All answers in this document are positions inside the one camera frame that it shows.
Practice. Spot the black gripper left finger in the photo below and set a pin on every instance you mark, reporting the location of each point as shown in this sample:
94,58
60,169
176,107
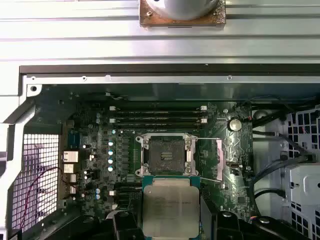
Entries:
127,227

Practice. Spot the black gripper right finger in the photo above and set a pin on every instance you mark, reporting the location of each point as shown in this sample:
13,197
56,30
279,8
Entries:
225,227

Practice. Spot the silver green CPU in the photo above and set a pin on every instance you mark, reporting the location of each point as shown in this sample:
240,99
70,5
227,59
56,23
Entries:
171,207

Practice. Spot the metal socket cover frame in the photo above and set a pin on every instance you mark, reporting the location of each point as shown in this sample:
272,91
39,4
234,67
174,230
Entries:
220,160

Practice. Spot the CPU socket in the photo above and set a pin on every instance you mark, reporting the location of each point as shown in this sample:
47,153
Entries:
166,152

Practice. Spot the blue top capacitor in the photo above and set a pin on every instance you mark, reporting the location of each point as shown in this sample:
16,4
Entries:
110,168
110,152
110,161
110,143

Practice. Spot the silver internal USB port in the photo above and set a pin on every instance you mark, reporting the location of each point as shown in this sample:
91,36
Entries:
235,165

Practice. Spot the silver rear port block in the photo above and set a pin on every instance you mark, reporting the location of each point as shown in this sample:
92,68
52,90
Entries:
71,190
71,156
72,179
70,168

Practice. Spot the green motherboard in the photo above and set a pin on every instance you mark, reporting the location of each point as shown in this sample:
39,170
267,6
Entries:
238,150

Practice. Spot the metal drive cage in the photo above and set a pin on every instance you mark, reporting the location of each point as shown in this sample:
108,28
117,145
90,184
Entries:
303,182

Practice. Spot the blue rear port connector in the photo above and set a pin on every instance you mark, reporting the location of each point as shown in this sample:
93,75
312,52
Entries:
75,140

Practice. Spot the round coin battery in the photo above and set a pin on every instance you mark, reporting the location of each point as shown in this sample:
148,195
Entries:
234,124

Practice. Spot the black open PC case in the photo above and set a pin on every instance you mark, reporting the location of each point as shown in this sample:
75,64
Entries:
160,79

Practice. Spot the brown square base plate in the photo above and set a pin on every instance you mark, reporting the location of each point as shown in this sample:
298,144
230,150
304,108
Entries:
150,18

